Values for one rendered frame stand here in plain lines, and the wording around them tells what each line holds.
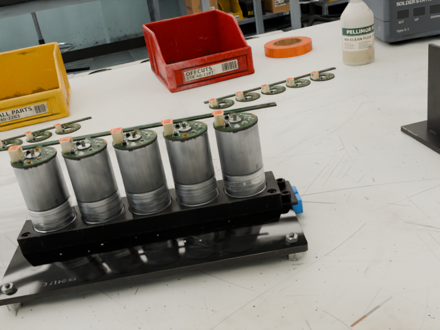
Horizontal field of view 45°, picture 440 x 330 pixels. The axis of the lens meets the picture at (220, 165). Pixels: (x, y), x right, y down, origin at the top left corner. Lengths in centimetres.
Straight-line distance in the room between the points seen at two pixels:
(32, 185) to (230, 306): 12
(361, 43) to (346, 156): 22
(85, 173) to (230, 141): 8
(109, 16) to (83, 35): 27
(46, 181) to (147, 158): 6
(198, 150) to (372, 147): 15
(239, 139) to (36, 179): 11
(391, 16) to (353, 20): 7
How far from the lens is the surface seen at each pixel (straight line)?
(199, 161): 28
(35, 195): 30
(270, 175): 31
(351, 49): 58
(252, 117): 29
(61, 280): 28
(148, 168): 29
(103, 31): 472
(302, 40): 67
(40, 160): 30
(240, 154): 28
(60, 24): 471
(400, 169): 36
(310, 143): 40
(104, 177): 29
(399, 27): 64
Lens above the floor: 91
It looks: 25 degrees down
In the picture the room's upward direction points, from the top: 10 degrees counter-clockwise
